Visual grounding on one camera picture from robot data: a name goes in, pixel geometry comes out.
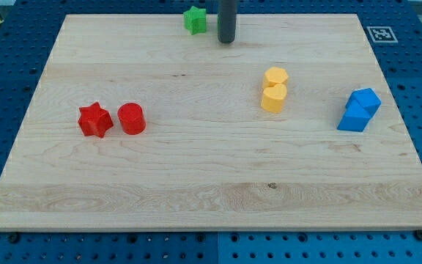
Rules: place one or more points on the yellow heart block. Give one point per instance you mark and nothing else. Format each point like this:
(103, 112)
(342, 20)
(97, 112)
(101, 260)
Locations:
(273, 98)

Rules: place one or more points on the light wooden board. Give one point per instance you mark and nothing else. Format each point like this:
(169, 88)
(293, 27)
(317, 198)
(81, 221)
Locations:
(210, 158)

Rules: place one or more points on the red cylinder block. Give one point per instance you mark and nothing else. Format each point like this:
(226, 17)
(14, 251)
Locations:
(131, 118)

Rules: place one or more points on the yellow pentagon block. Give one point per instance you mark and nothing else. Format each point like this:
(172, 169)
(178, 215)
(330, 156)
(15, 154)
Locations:
(273, 76)

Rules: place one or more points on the green star block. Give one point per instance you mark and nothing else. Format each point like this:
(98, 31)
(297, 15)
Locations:
(195, 20)

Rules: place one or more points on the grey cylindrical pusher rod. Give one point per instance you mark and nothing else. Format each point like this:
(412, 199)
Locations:
(227, 17)

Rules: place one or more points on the red star block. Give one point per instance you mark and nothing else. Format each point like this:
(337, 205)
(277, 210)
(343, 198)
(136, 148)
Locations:
(94, 120)

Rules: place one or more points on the blue triangular block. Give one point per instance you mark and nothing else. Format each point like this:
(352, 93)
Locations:
(355, 118)

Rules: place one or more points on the blue cube block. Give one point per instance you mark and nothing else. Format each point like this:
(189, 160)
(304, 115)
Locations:
(367, 98)

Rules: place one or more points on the white fiducial marker tag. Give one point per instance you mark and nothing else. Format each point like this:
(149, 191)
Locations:
(382, 34)

